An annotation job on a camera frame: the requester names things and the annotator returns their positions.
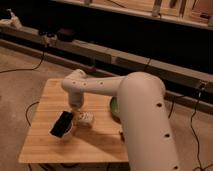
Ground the black cable right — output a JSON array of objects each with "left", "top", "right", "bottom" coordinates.
[{"left": 189, "top": 96, "right": 205, "bottom": 171}]

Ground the black box on ledge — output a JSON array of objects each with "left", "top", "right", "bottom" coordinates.
[{"left": 57, "top": 28, "right": 75, "bottom": 42}]

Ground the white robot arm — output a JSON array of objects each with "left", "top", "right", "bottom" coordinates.
[{"left": 61, "top": 69, "right": 181, "bottom": 171}]

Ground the black phone in white cup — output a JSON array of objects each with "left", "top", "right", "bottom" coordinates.
[{"left": 50, "top": 111, "right": 73, "bottom": 138}]

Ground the white object on ledge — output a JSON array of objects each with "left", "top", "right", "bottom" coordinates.
[{"left": 0, "top": 9, "right": 22, "bottom": 29}]

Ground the wooden table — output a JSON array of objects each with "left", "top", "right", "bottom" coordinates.
[{"left": 18, "top": 79, "right": 128, "bottom": 163}]

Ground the black cable on floor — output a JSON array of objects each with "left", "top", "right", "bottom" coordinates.
[{"left": 0, "top": 49, "right": 46, "bottom": 75}]

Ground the green bowl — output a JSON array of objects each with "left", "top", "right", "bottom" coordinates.
[{"left": 110, "top": 97, "right": 120, "bottom": 123}]

